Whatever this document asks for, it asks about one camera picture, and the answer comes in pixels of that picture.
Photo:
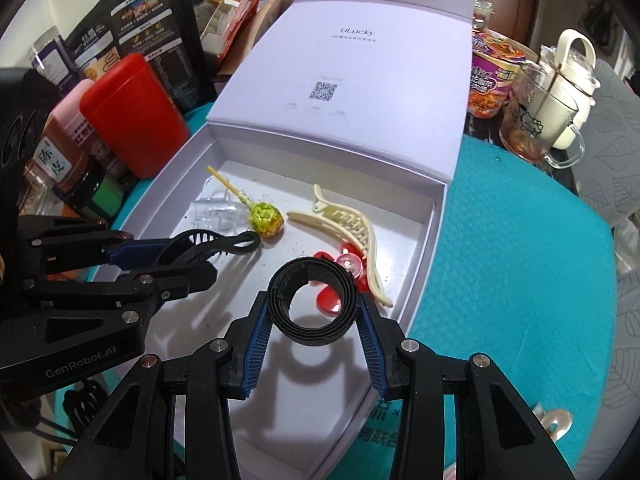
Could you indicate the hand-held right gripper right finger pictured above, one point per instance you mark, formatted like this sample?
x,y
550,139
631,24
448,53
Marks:
x,y
372,345

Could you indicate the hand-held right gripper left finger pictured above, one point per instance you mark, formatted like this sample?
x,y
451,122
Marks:
x,y
255,345

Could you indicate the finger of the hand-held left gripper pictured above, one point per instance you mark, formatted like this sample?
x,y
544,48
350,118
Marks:
x,y
190,277
135,255

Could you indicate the black hair clip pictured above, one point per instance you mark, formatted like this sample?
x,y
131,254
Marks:
x,y
235,245

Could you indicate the clear plastic hair clip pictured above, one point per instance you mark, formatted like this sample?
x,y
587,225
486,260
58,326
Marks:
x,y
215,210

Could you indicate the red flower hair clip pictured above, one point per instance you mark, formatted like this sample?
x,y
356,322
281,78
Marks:
x,y
350,262

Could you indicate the green yellow lollipop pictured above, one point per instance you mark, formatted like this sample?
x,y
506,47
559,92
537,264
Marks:
x,y
267,217

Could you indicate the cream hair claw clip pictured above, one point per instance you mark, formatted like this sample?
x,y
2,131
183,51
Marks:
x,y
350,220

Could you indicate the lavender gift box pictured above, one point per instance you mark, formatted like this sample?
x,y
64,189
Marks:
x,y
350,40

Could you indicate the black claw clip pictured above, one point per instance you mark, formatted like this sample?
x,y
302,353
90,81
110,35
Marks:
x,y
85,402

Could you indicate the black-lidded green jar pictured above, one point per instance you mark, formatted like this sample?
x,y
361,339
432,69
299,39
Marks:
x,y
95,190

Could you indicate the brown jar with white label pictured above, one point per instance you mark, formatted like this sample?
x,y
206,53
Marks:
x,y
50,157

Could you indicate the red canister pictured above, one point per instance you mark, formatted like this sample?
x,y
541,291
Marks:
x,y
135,115

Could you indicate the pink-lidded jar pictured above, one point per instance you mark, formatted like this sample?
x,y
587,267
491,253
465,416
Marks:
x,y
70,105

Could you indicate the teal padded mailer bag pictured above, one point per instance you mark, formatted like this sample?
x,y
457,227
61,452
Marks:
x,y
525,285

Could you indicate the pearl hair clip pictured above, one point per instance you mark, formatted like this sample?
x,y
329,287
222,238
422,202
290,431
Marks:
x,y
552,422

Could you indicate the purple label jar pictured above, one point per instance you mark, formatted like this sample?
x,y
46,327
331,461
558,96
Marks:
x,y
52,57

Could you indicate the black printed pouch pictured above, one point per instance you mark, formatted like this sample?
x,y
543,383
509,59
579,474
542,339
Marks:
x,y
150,25

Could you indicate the white box with packets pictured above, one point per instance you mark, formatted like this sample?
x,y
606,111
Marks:
x,y
220,30

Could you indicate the red snack packet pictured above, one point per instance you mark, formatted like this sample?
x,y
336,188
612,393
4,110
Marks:
x,y
240,20

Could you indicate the glass mug with cartoon print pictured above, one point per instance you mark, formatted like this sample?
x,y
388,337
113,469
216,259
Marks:
x,y
525,125

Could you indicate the purple instant noodle cup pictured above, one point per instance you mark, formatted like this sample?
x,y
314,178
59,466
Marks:
x,y
487,90

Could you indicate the grey leaf-pattern back cushion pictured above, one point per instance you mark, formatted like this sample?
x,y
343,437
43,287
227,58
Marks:
x,y
610,150

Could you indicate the cream white kettle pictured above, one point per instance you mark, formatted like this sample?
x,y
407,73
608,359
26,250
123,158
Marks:
x,y
575,65

